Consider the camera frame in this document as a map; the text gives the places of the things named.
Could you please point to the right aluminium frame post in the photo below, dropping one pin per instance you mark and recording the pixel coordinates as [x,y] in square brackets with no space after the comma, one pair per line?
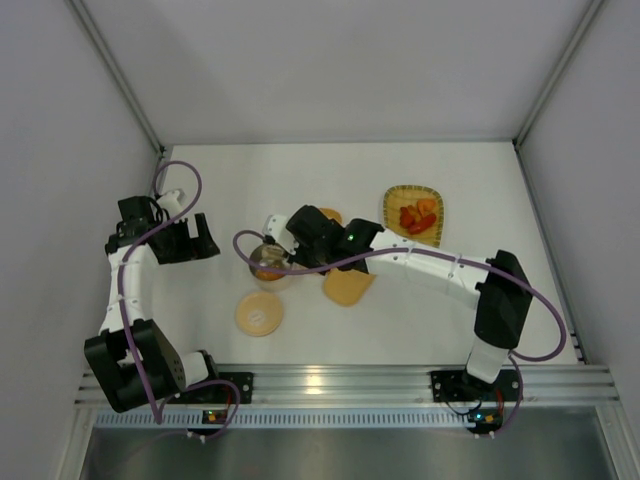
[560,67]

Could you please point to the tan oblong box lid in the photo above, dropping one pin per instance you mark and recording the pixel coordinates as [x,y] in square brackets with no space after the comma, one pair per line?
[346,288]

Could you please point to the woven bamboo tray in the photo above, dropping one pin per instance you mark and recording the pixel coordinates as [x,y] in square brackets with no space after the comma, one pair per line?
[404,195]

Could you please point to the round steel bowl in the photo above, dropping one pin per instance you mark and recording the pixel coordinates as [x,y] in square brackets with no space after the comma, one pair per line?
[274,286]

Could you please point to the orange fried dumpling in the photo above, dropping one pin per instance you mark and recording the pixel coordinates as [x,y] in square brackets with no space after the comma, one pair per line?
[426,205]

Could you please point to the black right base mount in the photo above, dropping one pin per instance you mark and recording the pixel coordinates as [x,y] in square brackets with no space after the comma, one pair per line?
[456,385]

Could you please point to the round tan bowl lid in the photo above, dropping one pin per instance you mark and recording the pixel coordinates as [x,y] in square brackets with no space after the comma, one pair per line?
[259,314]

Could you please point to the red chicken wing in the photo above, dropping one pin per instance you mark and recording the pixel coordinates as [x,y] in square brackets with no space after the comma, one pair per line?
[409,216]

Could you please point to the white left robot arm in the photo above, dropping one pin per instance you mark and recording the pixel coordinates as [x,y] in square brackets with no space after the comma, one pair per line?
[130,357]

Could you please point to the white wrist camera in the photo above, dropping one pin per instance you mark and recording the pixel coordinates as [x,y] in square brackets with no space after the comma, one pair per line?
[275,229]
[173,202]

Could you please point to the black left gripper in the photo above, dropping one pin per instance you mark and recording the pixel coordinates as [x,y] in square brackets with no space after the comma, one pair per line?
[201,238]

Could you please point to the left aluminium frame post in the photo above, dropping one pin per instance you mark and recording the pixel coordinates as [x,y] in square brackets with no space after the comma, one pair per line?
[100,45]

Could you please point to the red sausage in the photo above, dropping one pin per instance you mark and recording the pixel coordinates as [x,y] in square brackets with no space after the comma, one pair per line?
[423,224]

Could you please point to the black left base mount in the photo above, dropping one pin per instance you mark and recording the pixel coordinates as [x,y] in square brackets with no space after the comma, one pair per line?
[229,387]

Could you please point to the aluminium frame post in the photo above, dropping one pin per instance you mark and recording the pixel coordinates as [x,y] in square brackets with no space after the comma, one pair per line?
[100,45]
[560,67]

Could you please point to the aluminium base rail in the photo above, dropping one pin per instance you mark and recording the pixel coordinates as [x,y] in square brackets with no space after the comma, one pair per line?
[401,385]

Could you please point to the sesame bread bun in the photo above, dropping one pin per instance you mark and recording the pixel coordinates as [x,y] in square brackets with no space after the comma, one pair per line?
[267,276]

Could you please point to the slotted grey cable duct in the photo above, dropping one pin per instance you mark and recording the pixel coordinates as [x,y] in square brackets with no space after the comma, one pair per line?
[297,418]

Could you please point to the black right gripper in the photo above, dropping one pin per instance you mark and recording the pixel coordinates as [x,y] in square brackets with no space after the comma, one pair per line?
[304,251]

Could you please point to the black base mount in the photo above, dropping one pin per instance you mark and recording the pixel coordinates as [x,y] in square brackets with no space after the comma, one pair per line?
[456,385]
[229,387]

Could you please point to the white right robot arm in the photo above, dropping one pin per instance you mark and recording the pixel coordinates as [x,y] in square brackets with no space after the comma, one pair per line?
[497,290]

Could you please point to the tan oblong lunch box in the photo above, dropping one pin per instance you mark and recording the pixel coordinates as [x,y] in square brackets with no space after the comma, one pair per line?
[330,218]

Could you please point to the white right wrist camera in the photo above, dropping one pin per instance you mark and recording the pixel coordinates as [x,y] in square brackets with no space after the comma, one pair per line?
[275,229]

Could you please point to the white egg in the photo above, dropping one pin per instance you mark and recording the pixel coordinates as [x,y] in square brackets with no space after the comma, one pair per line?
[272,258]

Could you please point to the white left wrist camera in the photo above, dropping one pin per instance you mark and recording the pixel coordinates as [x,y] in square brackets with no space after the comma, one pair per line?
[173,202]

